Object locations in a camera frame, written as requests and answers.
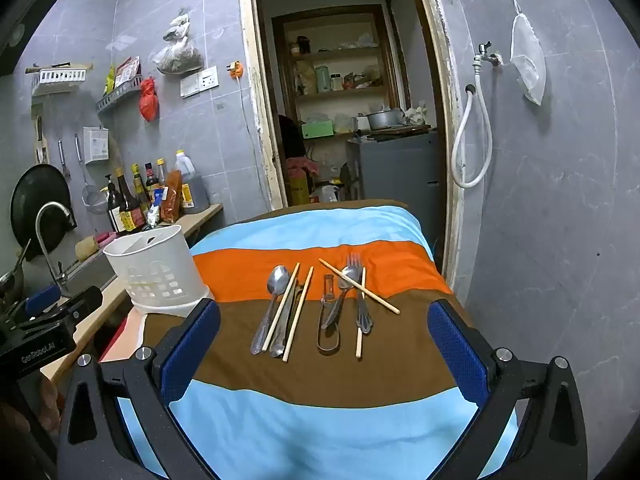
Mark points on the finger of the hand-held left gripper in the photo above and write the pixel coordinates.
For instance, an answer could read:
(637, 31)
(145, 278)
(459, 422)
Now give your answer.
(42, 296)
(82, 302)

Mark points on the small clear sauce bottle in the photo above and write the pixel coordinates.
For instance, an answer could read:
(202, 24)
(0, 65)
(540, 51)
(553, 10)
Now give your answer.
(161, 170)

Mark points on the green box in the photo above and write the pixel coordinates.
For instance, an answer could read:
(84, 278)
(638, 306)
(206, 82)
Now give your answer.
(317, 130)

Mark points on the wooden shelf unit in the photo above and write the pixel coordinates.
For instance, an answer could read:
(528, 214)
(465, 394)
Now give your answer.
(280, 60)

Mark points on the metal tongs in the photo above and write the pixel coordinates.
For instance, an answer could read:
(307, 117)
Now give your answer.
(328, 342)

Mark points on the metal spoon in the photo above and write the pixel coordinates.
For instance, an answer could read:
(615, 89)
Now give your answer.
(277, 280)
(350, 275)

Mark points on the dark pump bottle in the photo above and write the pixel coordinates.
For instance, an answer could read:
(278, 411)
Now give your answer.
(114, 210)

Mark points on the chrome sink faucet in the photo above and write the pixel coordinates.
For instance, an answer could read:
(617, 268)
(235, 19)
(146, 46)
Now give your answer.
(46, 250)

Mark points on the pink soap dish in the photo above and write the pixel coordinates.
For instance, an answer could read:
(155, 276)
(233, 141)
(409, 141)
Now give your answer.
(106, 238)

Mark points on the yellow green packet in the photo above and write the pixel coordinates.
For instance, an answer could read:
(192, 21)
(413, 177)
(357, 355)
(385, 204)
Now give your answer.
(109, 80)

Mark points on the grey cabinet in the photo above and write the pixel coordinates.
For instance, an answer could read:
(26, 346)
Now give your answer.
(400, 170)

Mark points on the yellow container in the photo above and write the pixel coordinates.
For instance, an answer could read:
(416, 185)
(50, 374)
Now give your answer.
(299, 190)

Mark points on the white wall rack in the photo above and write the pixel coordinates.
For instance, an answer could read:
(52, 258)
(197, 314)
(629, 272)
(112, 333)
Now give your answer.
(57, 80)

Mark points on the steel kitchen sink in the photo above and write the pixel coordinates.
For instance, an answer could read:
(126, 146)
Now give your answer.
(90, 275)

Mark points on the clear plastic bag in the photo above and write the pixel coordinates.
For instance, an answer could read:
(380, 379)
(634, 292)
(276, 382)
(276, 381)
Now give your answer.
(177, 55)

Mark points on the large dark oil jug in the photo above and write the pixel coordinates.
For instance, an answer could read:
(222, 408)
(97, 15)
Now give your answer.
(195, 185)

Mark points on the striped blue orange brown blanket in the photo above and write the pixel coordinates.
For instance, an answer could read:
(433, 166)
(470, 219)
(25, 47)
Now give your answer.
(310, 410)

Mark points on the red printed packet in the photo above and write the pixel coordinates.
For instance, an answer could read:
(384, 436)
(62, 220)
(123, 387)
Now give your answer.
(127, 71)

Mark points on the beige kitchen counter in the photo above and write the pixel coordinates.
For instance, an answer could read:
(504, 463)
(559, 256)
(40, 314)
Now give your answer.
(197, 216)

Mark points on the red plastic bag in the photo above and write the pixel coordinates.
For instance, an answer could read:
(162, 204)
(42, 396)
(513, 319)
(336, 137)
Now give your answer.
(148, 100)

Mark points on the metal fork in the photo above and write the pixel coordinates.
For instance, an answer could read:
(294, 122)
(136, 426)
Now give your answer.
(362, 310)

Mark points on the metal wall tap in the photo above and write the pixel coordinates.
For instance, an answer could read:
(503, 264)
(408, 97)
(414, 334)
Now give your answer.
(486, 55)

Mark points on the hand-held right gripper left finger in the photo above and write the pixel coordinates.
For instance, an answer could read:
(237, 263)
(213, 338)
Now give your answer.
(192, 350)

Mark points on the yellow capped sauce bottle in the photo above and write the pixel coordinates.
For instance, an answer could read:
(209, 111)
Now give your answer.
(140, 185)

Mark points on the person's left hand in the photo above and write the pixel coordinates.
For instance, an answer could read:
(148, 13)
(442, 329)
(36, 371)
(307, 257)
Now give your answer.
(52, 402)

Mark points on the black wok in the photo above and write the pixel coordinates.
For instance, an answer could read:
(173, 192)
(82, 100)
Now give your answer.
(40, 190)

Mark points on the red and pink object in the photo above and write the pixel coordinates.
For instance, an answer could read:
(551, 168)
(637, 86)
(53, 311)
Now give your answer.
(122, 335)

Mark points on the orange plug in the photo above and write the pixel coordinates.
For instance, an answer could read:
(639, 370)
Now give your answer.
(236, 70)

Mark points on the metal table knife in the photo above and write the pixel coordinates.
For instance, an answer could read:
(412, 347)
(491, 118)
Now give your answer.
(286, 327)

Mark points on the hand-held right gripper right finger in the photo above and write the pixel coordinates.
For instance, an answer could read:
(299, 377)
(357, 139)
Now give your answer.
(457, 350)

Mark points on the white plastic utensil basket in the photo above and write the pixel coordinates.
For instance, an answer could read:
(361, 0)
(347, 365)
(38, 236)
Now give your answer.
(155, 270)

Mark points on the white wall switch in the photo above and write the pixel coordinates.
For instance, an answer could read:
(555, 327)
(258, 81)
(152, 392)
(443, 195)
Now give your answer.
(189, 86)

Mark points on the grey wall shelf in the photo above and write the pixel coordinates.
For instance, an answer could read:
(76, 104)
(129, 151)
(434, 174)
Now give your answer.
(117, 97)

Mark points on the wooden chopstick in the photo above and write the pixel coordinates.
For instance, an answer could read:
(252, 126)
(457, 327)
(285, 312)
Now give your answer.
(282, 305)
(380, 300)
(298, 312)
(359, 342)

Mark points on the white hanging plastic bag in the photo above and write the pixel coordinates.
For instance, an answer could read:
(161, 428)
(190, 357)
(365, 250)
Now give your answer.
(527, 55)

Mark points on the white wall box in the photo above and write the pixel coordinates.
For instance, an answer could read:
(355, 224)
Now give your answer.
(96, 145)

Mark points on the red labelled sauce bottle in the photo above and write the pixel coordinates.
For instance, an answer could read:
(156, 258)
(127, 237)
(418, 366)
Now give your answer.
(151, 177)

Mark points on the metal strainer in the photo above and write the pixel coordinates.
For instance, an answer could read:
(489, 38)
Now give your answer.
(95, 200)

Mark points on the dark soy sauce bottle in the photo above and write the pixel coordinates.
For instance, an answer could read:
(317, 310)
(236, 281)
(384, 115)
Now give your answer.
(131, 210)

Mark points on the worn door frame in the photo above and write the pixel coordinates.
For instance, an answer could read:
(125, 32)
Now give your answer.
(252, 85)

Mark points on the blue and white packet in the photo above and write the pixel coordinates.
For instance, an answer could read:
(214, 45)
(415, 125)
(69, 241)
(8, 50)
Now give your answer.
(156, 207)

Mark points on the metal cooking pot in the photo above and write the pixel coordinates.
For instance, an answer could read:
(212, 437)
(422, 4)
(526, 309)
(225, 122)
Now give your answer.
(385, 120)

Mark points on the green cup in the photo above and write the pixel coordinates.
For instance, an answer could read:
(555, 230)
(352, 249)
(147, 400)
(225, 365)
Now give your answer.
(322, 80)

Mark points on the white wall socket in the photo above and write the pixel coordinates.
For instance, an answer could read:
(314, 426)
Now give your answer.
(208, 79)

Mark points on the yellow sponge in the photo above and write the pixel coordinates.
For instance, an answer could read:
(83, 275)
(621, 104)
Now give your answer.
(87, 247)

